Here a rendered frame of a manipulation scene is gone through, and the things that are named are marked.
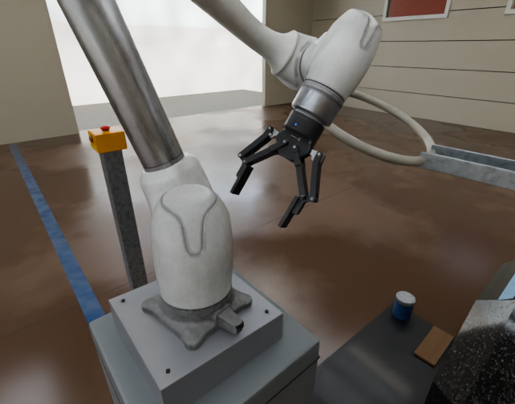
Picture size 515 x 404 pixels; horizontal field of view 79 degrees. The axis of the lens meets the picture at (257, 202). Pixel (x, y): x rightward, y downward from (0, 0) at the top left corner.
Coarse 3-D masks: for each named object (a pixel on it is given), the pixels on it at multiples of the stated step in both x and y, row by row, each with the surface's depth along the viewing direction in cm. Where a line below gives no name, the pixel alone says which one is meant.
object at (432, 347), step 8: (432, 328) 171; (432, 336) 166; (440, 336) 166; (448, 336) 166; (424, 344) 162; (432, 344) 162; (440, 344) 162; (448, 344) 162; (416, 352) 157; (424, 352) 157; (432, 352) 157; (440, 352) 157; (424, 360) 154; (432, 360) 153
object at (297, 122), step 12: (288, 120) 62; (300, 120) 60; (312, 120) 60; (288, 132) 64; (300, 132) 60; (312, 132) 60; (288, 144) 64; (300, 144) 62; (312, 144) 62; (288, 156) 63; (300, 156) 62
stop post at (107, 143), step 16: (112, 128) 137; (96, 144) 129; (112, 144) 132; (112, 160) 136; (112, 176) 139; (112, 192) 141; (128, 192) 146; (112, 208) 149; (128, 208) 149; (128, 224) 152; (128, 240) 154; (128, 256) 157; (128, 272) 163; (144, 272) 167
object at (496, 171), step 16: (432, 144) 105; (432, 160) 97; (448, 160) 94; (464, 160) 91; (480, 160) 98; (496, 160) 95; (512, 160) 92; (464, 176) 92; (480, 176) 90; (496, 176) 87; (512, 176) 85
